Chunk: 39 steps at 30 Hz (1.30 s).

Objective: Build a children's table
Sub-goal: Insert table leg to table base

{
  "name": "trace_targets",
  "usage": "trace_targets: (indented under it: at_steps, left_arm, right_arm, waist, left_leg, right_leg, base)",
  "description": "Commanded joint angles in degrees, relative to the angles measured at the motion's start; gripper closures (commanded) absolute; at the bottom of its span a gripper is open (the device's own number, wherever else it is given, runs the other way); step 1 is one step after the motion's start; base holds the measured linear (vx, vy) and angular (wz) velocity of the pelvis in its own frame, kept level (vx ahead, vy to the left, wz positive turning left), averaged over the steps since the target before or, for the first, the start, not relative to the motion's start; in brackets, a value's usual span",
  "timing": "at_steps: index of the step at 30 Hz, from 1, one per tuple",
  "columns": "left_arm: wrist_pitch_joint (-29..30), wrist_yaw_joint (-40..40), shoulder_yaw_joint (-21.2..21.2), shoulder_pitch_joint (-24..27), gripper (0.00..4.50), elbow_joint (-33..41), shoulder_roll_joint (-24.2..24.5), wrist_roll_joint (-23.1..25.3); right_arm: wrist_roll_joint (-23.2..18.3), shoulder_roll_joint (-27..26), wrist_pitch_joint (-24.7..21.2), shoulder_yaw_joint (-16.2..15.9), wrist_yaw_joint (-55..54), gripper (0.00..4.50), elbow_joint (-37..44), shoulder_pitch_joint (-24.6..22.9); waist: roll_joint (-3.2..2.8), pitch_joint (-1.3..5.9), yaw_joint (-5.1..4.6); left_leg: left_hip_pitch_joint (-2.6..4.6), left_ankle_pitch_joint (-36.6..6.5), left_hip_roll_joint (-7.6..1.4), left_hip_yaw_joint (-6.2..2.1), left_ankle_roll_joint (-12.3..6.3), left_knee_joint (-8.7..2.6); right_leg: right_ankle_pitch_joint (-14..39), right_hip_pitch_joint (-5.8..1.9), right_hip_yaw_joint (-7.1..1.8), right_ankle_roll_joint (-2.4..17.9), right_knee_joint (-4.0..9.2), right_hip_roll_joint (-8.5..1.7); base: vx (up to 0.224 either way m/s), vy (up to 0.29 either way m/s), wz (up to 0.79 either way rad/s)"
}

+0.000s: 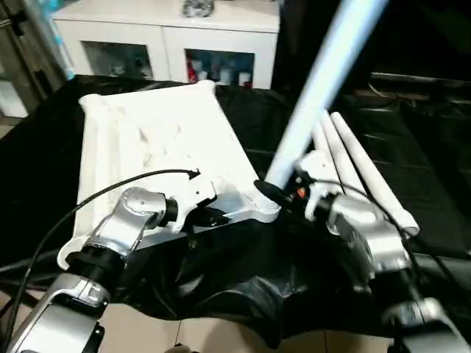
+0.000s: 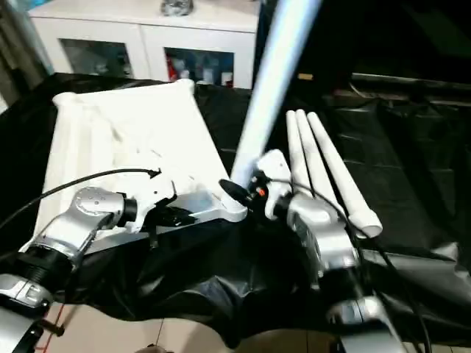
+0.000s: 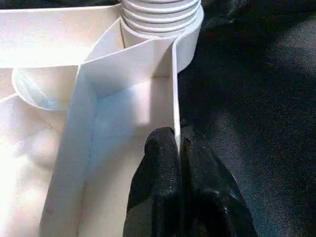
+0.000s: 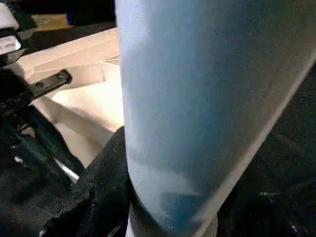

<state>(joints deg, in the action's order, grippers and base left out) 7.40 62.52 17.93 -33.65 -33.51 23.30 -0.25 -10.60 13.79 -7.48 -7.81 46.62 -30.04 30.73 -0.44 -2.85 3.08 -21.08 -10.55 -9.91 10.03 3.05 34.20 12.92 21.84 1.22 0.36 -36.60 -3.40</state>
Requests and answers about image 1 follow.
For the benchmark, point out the white plastic table leg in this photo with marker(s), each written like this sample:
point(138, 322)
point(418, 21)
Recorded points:
point(321, 147)
point(324, 81)
point(346, 158)
point(375, 176)

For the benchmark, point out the white plastic table top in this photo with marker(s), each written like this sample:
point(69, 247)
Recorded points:
point(147, 140)

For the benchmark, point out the silver metal bar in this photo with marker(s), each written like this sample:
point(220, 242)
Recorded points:
point(419, 77)

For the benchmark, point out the black plastic mat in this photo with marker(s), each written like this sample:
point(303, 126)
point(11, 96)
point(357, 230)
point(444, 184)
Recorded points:
point(44, 162)

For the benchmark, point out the white glass-door cabinet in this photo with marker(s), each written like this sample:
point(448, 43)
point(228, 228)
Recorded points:
point(169, 33)

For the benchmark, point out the dark crumpled bundle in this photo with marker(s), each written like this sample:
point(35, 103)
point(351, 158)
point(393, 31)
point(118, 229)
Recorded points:
point(197, 7)

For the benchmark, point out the large black screen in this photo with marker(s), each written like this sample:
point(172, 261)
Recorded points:
point(419, 37)

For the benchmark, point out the grey curtain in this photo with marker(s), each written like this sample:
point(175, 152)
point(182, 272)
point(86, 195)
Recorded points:
point(22, 44)

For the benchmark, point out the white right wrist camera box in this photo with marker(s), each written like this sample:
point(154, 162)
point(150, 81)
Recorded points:
point(318, 173)

